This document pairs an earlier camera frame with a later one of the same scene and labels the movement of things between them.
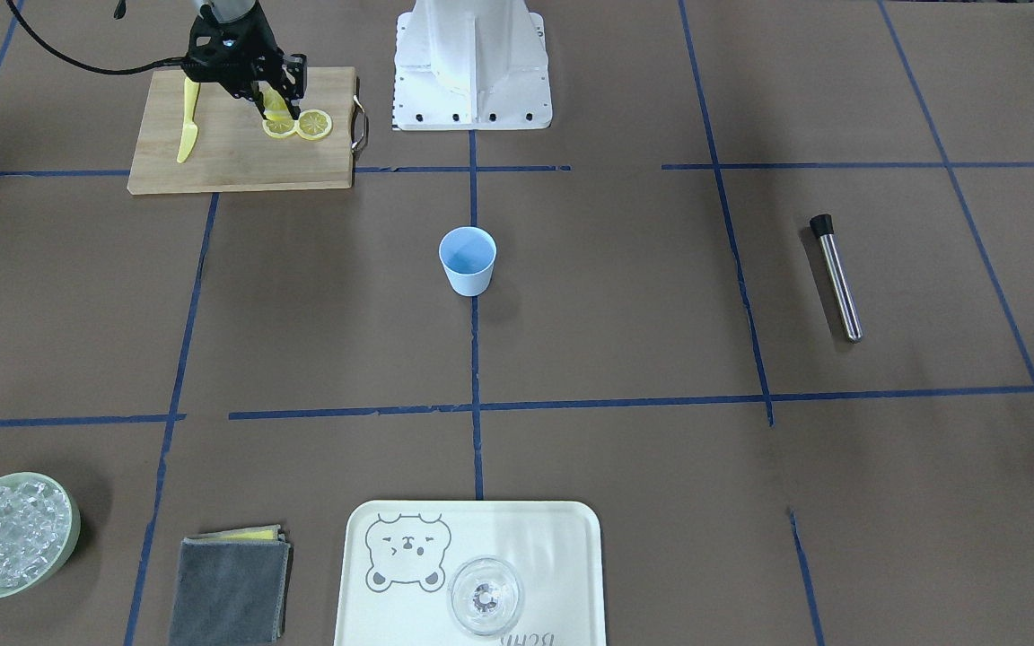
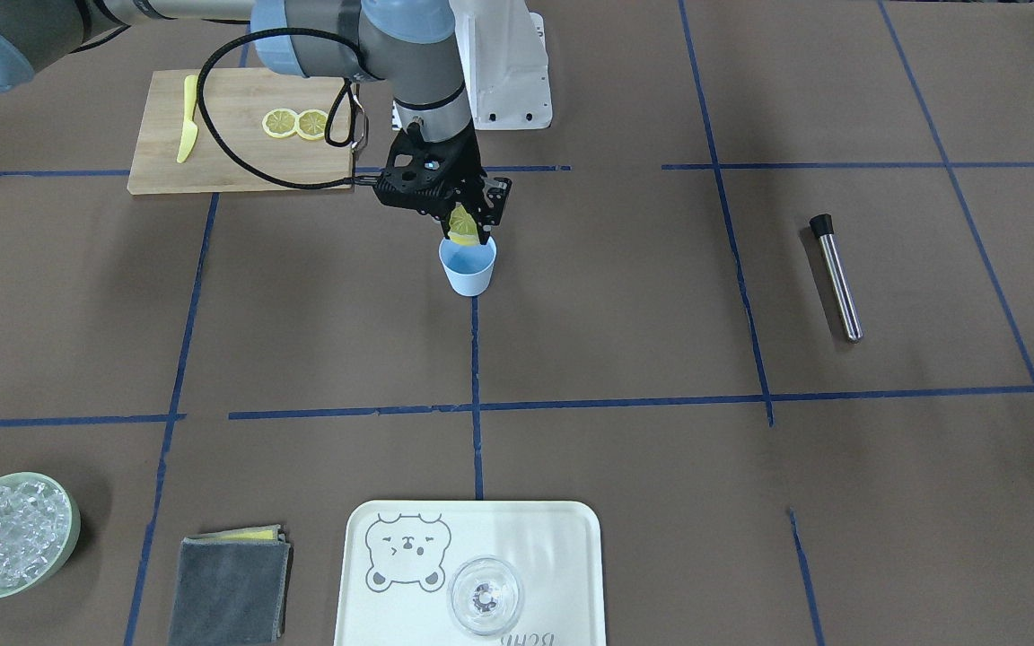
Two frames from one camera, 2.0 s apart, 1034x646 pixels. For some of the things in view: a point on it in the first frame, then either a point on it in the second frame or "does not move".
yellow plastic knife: (191, 91) does not move
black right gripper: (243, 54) -> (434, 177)
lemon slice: (275, 105) -> (462, 228)
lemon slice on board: (280, 128) does not move
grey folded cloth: (232, 588) does not move
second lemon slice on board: (313, 125) does not move
